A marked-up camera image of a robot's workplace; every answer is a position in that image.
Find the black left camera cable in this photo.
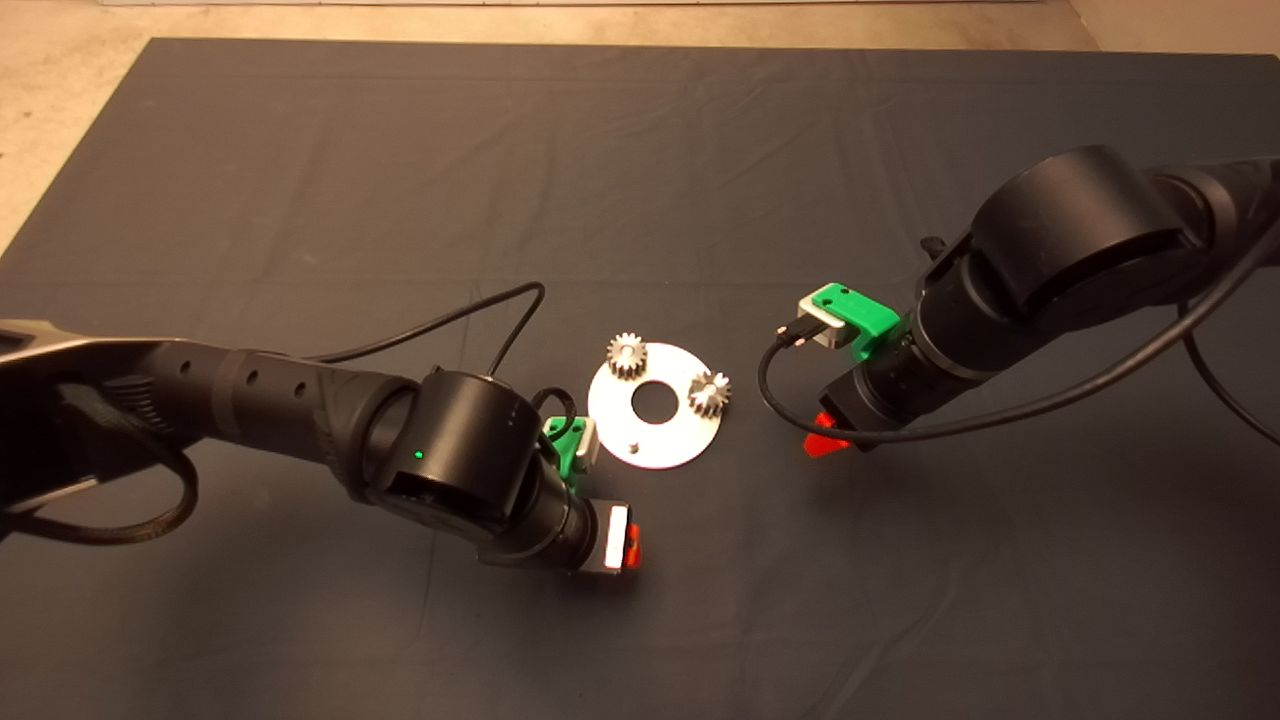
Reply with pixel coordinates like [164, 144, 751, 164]
[305, 281, 578, 426]

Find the green right camera mount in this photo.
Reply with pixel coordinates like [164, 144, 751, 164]
[810, 284, 902, 363]

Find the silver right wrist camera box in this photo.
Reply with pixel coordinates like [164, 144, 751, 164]
[797, 295, 853, 350]

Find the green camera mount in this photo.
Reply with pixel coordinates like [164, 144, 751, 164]
[810, 284, 902, 363]
[543, 417, 587, 483]

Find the dark grey table cloth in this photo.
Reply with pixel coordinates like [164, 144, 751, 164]
[0, 38, 1280, 720]

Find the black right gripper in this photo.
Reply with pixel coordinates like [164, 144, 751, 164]
[804, 355, 926, 459]

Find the black braided cable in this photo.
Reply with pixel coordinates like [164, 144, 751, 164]
[0, 440, 200, 547]

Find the green left camera mount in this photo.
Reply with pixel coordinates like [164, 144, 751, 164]
[543, 417, 587, 483]

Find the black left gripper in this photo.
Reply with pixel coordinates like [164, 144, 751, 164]
[570, 498, 644, 576]

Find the round metal carrier plate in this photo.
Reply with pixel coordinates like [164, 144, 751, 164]
[587, 342, 724, 471]

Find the small steel spur gear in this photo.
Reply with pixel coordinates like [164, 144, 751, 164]
[606, 333, 649, 381]

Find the dark steel spur gear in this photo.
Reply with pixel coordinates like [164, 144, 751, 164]
[688, 371, 733, 419]

